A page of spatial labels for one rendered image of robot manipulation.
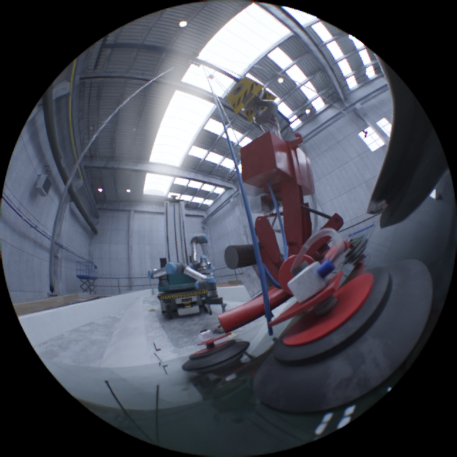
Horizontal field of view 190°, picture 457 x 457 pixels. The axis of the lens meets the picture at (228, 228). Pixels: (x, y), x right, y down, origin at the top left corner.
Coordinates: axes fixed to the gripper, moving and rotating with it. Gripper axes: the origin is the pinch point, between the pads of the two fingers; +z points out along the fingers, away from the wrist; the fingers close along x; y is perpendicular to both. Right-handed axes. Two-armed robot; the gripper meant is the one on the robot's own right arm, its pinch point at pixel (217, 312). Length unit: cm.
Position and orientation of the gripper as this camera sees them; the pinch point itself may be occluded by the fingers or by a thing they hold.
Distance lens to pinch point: 121.1
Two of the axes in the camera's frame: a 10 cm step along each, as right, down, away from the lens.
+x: -8.8, 3.0, 3.7
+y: 4.4, 2.0, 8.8
